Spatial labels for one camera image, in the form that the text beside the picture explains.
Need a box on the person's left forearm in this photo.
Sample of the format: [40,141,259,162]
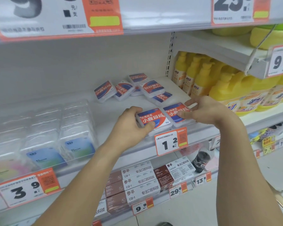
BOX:
[32,140,123,226]

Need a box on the row of yellow green tubs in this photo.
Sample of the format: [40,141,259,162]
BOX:
[211,24,283,51]

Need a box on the pile of red small boxes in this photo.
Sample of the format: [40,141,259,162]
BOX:
[94,72,173,106]

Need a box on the green white toothpaste box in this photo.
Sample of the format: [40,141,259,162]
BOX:
[94,206,108,218]

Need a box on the row of yellow detergent bottles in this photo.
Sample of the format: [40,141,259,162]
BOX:
[172,51,283,117]

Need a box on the person's right hand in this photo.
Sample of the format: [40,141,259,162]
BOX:
[177,96,239,130]

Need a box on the yellow red promo tag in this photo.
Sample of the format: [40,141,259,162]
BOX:
[262,135,276,156]

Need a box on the row of small toiletry bottles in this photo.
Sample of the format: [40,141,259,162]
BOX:
[249,124,283,144]

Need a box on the person's right forearm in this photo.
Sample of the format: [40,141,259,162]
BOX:
[216,116,283,226]

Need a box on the black bottle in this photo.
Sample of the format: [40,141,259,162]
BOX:
[191,150,212,173]

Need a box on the pile of teal small boxes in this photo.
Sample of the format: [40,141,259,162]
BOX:
[21,99,97,170]

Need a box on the red label small box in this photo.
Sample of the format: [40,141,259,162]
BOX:
[136,107,173,136]
[163,102,194,128]

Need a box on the person's left hand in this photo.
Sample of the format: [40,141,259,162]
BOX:
[108,106,156,153]

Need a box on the stack of maroon toothpaste boxes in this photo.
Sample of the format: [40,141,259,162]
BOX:
[105,156,196,214]

